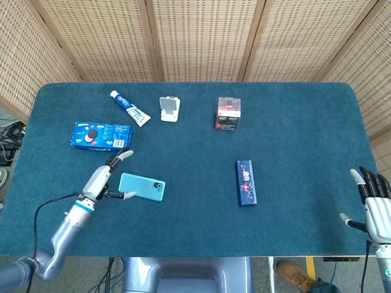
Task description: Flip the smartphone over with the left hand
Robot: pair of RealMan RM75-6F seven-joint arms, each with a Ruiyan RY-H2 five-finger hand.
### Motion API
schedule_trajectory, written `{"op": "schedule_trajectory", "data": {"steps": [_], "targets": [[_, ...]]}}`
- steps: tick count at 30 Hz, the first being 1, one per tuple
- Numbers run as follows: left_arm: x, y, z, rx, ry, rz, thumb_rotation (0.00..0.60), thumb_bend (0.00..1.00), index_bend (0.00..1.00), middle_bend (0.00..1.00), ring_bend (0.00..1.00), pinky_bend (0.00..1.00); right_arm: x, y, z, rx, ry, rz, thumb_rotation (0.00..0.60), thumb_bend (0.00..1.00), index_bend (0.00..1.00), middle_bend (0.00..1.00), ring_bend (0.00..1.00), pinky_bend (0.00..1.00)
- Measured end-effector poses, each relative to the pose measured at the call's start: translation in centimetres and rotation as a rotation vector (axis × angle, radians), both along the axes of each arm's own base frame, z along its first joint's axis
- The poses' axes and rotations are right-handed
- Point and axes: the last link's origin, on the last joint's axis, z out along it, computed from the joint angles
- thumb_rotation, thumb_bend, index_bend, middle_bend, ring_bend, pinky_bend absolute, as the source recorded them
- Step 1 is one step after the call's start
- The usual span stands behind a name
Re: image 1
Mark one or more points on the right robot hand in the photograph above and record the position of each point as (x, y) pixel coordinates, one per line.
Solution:
(374, 213)

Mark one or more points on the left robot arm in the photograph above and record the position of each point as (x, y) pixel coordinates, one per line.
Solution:
(58, 235)

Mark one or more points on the blue jeans leg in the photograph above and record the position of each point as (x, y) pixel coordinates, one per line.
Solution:
(325, 287)

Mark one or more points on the tan work boot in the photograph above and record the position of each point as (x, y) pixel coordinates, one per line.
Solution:
(294, 274)

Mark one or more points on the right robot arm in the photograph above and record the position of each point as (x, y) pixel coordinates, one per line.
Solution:
(385, 265)

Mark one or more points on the white table leg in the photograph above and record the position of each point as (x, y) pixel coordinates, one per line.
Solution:
(271, 274)

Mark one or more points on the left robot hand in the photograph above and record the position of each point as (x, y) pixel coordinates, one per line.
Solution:
(102, 180)

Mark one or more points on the long blue floral box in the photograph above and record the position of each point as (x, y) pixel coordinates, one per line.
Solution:
(246, 183)

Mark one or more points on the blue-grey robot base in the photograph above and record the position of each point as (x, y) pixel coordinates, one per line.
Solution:
(187, 274)

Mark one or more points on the woven bamboo folding screen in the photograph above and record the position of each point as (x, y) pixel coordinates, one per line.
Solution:
(201, 36)

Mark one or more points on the blue Oreo cookie box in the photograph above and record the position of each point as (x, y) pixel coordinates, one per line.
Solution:
(102, 137)

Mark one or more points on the teal smartphone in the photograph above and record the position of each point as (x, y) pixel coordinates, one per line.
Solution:
(143, 186)

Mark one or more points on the blue white toothpaste tube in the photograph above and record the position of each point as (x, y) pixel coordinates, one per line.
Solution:
(129, 107)

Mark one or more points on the white phone stand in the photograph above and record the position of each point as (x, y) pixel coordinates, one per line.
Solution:
(169, 109)

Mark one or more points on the red black cube box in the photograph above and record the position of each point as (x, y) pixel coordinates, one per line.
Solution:
(228, 114)

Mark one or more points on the blue table mat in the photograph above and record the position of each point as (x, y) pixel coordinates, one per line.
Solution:
(198, 226)

